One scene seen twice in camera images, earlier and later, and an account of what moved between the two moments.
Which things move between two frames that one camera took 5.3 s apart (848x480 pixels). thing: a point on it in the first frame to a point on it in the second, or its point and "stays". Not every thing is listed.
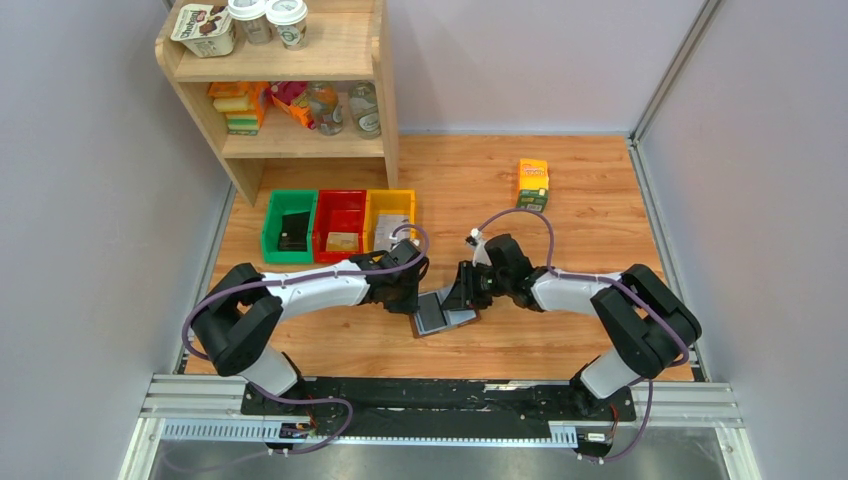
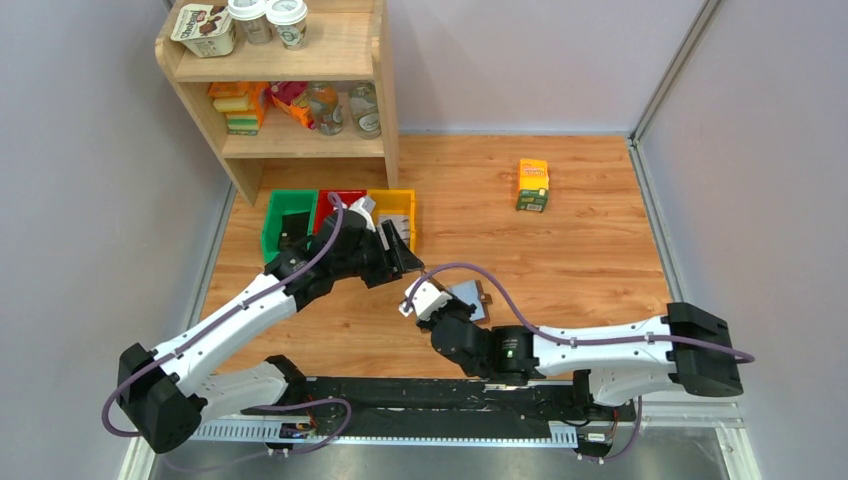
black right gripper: [463, 291] to [455, 303]
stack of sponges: [244, 102] stays
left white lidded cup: [249, 22] stays
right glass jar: [364, 102] stays
